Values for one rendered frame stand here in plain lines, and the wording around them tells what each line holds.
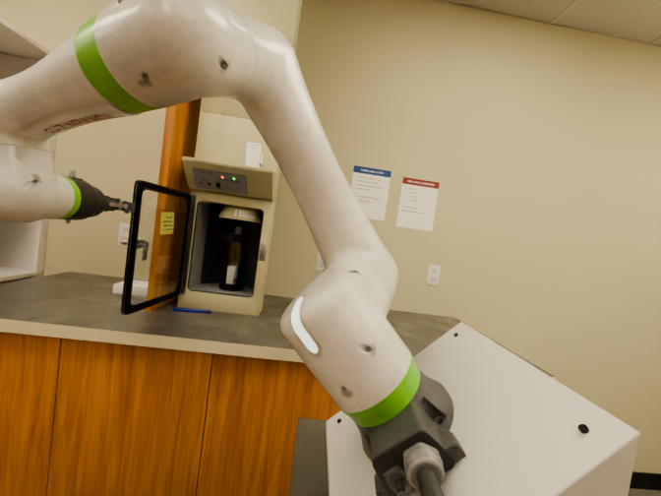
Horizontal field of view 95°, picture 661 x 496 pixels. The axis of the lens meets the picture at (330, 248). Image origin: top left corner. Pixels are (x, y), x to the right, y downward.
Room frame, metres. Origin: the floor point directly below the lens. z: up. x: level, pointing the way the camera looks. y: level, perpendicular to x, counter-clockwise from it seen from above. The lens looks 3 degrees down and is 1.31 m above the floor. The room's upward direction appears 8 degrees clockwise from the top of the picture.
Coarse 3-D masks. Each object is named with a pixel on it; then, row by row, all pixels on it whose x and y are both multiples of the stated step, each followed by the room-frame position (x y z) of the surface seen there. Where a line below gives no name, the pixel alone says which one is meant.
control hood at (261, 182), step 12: (192, 168) 1.10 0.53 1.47; (204, 168) 1.10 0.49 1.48; (216, 168) 1.09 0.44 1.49; (228, 168) 1.09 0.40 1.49; (240, 168) 1.09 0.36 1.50; (252, 168) 1.09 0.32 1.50; (264, 168) 1.10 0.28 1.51; (192, 180) 1.14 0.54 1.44; (252, 180) 1.13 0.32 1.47; (264, 180) 1.12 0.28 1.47; (216, 192) 1.19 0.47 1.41; (228, 192) 1.17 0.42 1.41; (252, 192) 1.16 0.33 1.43; (264, 192) 1.16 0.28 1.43
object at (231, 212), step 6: (222, 210) 1.26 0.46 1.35; (228, 210) 1.23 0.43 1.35; (234, 210) 1.23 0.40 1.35; (240, 210) 1.23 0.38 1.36; (246, 210) 1.24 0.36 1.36; (252, 210) 1.26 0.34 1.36; (222, 216) 1.23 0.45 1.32; (228, 216) 1.22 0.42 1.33; (234, 216) 1.22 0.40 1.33; (240, 216) 1.22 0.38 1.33; (246, 216) 1.23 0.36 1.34; (252, 216) 1.25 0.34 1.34; (258, 216) 1.29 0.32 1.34
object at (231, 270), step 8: (232, 240) 1.25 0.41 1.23; (232, 248) 1.25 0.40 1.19; (240, 248) 1.26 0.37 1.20; (224, 256) 1.27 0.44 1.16; (232, 256) 1.25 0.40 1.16; (240, 256) 1.27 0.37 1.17; (224, 264) 1.26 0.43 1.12; (232, 264) 1.25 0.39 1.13; (240, 264) 1.27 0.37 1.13; (224, 272) 1.26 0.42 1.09; (232, 272) 1.26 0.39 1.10; (240, 272) 1.27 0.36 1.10; (224, 280) 1.26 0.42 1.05; (232, 280) 1.26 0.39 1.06; (240, 280) 1.28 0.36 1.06
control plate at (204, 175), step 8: (200, 168) 1.10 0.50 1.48; (200, 176) 1.12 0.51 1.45; (208, 176) 1.12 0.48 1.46; (216, 176) 1.12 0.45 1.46; (224, 176) 1.12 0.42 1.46; (232, 176) 1.12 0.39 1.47; (240, 176) 1.11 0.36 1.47; (200, 184) 1.15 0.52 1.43; (224, 184) 1.14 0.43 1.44; (232, 184) 1.14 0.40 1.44; (240, 184) 1.14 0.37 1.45; (240, 192) 1.16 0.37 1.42
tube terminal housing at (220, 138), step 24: (216, 120) 1.19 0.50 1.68; (240, 120) 1.20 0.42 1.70; (216, 144) 1.19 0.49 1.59; (240, 144) 1.20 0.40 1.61; (264, 144) 1.21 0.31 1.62; (192, 192) 1.19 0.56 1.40; (264, 216) 1.21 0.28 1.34; (192, 240) 1.19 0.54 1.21; (264, 240) 1.21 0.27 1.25; (264, 264) 1.21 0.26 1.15; (264, 288) 1.29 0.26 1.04; (240, 312) 1.21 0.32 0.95
